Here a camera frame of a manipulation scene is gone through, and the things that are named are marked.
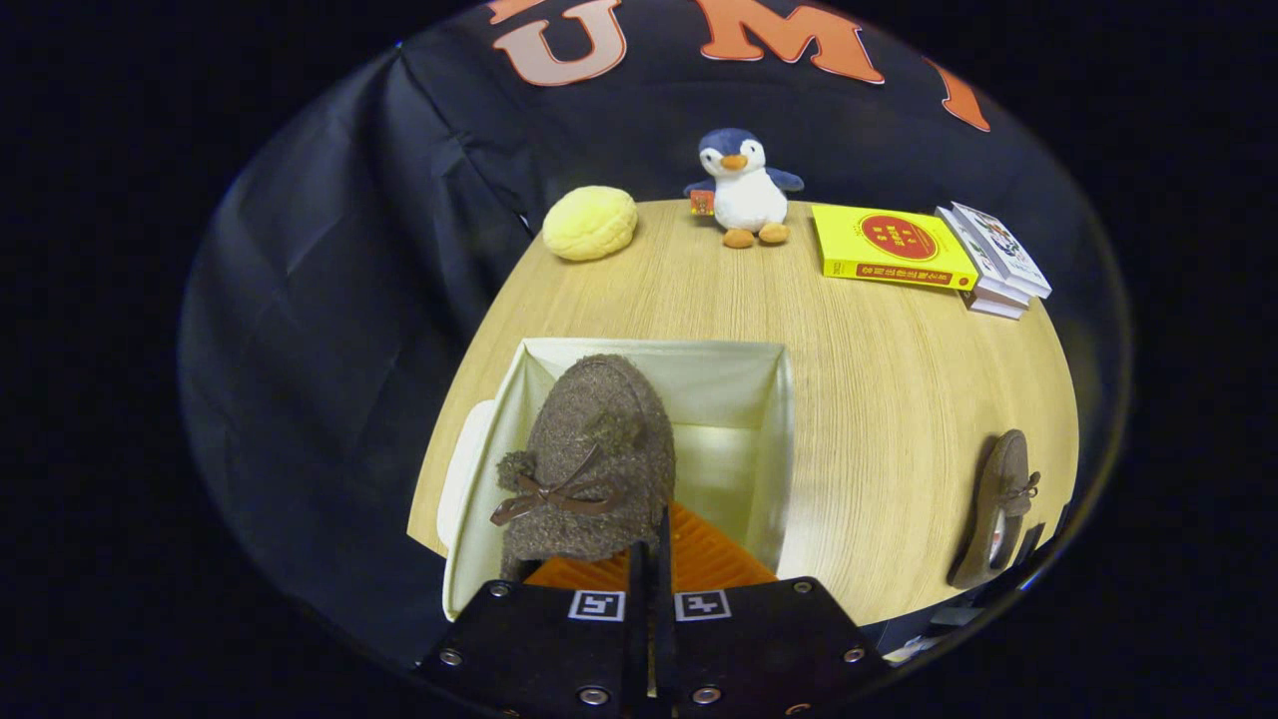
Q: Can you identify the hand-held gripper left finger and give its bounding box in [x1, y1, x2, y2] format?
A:
[419, 542, 655, 719]

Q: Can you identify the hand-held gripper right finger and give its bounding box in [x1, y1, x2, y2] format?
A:
[654, 504, 890, 719]

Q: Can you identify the brown fuzzy shoe with bow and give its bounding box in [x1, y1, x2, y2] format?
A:
[947, 429, 1041, 590]
[489, 354, 678, 582]

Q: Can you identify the cream fabric storage box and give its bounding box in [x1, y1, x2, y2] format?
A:
[436, 338, 797, 622]

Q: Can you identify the yellow bun plush toy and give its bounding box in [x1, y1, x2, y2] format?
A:
[542, 186, 639, 263]

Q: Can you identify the blue white penguin plush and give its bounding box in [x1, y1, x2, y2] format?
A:
[684, 128, 805, 250]

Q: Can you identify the yellow book with red circle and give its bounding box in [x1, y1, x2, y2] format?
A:
[811, 204, 979, 292]

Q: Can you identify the white book with illustrated cover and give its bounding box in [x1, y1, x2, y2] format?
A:
[952, 202, 1052, 300]

